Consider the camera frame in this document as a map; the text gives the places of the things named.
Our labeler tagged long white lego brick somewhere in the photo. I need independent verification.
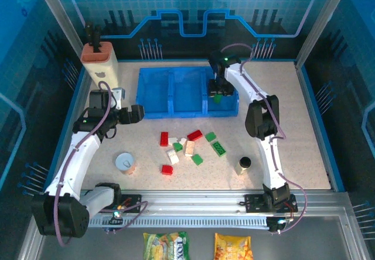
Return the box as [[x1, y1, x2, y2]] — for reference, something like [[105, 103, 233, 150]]
[[166, 148, 180, 165]]

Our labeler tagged long green lego brick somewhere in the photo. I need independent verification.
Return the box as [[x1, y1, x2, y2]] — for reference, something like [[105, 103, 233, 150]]
[[212, 141, 227, 158]]

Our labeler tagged long cream lego brick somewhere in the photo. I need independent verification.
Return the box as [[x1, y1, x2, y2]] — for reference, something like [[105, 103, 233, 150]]
[[184, 140, 196, 157]]

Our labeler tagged blue three-compartment bin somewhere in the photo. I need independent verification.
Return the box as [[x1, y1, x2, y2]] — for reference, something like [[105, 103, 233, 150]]
[[136, 66, 240, 119]]

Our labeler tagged tin can with pull tab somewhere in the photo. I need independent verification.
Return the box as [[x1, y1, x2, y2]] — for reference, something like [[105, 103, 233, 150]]
[[114, 152, 137, 175]]

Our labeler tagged cream knife block terracotta top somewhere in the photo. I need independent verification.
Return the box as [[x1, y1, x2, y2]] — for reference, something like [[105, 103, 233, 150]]
[[81, 41, 120, 91]]

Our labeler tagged glass jar with black lid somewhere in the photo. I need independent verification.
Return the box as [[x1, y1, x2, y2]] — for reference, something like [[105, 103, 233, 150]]
[[234, 156, 252, 176]]

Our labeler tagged small circuit board with LED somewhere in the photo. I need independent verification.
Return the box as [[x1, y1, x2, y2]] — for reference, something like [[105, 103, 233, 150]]
[[108, 208, 127, 233], [268, 215, 294, 233]]

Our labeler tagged green snack bag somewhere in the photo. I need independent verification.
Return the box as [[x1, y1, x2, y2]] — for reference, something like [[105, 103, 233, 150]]
[[142, 231, 190, 260]]

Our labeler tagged yellow snack bag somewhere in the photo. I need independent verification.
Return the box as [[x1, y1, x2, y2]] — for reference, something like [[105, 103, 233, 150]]
[[213, 232, 254, 260]]

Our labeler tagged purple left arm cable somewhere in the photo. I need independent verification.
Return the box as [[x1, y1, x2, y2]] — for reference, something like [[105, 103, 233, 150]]
[[52, 81, 149, 248]]

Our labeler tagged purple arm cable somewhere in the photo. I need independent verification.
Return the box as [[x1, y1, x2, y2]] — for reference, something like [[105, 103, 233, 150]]
[[221, 43, 308, 236], [52, 81, 149, 248]]

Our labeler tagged black knife handle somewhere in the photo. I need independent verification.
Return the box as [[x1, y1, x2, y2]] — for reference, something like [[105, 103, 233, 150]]
[[84, 21, 94, 49], [92, 25, 102, 53]]

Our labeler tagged aluminium frame beam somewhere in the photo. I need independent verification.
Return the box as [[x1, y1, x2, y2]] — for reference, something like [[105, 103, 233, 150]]
[[80, 189, 351, 215]]

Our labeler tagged aluminium frame post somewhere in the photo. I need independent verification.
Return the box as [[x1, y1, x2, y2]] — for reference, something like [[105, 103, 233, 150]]
[[295, 0, 354, 65], [31, 0, 87, 59]]

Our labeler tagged grey slotted cable duct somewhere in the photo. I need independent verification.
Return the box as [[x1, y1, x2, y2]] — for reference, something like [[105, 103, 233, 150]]
[[87, 216, 270, 229]]

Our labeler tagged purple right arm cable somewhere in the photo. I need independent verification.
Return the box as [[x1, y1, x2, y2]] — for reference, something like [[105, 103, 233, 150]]
[[221, 43, 308, 236]]

